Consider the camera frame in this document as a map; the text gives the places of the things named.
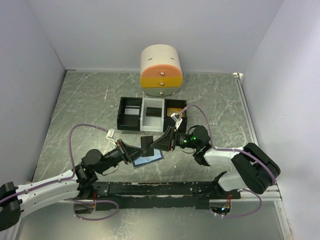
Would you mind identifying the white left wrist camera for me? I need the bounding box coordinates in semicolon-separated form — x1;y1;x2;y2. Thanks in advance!
106;128;117;146

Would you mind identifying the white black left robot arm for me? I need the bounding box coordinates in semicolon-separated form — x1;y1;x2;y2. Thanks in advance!
0;136;154;231

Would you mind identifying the silver card in tray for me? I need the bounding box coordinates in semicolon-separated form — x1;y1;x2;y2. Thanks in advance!
124;105;141;116

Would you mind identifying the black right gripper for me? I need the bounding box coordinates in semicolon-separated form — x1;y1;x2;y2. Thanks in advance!
149;125;199;152

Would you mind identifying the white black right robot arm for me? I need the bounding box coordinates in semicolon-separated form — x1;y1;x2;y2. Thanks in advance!
149;125;281;199

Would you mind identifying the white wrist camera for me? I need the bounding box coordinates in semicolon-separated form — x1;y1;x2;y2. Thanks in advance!
106;128;117;146
170;113;183;131

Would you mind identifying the white middle tray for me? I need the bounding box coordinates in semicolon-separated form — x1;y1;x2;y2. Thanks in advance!
140;98;165;133

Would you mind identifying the round three-drawer storage box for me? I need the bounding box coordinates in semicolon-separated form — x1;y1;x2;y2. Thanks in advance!
140;44;183;97

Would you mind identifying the blue leather card holder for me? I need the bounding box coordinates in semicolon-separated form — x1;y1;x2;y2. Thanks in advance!
132;149;164;168

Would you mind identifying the black left tray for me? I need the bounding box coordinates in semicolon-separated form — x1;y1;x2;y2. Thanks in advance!
116;96;143;131

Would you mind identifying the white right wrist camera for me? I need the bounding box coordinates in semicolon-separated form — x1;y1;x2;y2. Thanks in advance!
170;113;183;131

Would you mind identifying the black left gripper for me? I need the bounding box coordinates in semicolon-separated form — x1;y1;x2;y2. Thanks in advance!
96;138;147;174

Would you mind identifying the black right tray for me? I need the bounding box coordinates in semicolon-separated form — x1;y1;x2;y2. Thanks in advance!
163;99;188;133

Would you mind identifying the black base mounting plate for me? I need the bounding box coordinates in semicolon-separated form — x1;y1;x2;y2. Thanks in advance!
76;181;241;210

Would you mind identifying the gold card in tray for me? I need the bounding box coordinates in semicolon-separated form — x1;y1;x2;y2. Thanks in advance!
166;107;186;118

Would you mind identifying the black card from holder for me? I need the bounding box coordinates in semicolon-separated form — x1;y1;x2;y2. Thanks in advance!
140;135;154;150

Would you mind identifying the black card in tray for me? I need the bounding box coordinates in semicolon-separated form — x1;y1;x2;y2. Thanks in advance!
145;107;162;118

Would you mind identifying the black tray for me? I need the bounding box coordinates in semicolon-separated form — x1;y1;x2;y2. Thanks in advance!
163;99;188;133
116;96;143;131

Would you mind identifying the gold card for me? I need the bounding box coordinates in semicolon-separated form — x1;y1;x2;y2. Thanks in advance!
166;107;186;118

